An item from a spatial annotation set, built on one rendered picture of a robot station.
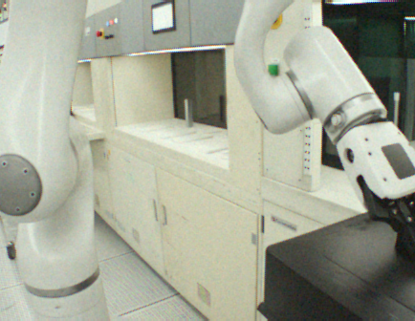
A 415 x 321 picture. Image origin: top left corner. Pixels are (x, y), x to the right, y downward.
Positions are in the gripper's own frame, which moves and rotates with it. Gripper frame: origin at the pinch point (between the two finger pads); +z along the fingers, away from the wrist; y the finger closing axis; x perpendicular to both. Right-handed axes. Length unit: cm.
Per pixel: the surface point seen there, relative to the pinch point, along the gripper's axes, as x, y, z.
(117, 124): 157, 10, -132
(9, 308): 191, -75, -44
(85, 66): 239, 15, -266
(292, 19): 21, 28, -64
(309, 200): 50, 28, -24
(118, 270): 202, -5, -55
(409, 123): 60, 110, -47
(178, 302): 169, 16, -22
